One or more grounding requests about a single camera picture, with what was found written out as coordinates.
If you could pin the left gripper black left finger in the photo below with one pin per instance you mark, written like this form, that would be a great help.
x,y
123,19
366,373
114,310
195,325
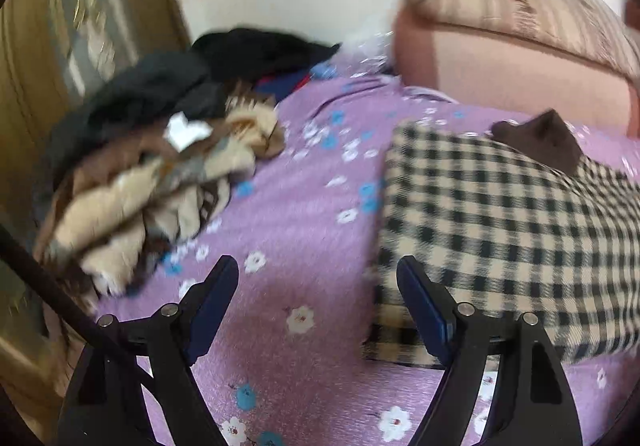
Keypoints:
x,y
104,403

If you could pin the striped beige pillow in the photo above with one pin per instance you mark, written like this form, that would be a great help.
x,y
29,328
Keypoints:
x,y
587,29

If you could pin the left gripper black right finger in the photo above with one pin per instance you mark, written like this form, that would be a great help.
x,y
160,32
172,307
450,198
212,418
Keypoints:
x,y
532,403

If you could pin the purple floral bed sheet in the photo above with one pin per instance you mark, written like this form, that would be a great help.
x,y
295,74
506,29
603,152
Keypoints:
x,y
286,367

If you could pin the beige brown clothes pile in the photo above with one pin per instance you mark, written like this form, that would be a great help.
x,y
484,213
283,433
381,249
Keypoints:
x,y
132,200

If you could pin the clear plastic bag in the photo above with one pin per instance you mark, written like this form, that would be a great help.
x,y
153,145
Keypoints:
x,y
368,51

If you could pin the black beige checkered coat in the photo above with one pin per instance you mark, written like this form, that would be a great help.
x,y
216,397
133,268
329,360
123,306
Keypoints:
x,y
509,235

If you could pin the wooden wardrobe with glass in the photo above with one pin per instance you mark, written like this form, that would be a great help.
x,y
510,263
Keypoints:
x,y
54,55

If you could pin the pink upholstered headboard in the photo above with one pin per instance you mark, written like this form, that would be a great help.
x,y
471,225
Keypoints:
x,y
487,69

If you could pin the black garment pile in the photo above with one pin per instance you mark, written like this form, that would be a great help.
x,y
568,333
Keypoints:
x,y
195,82

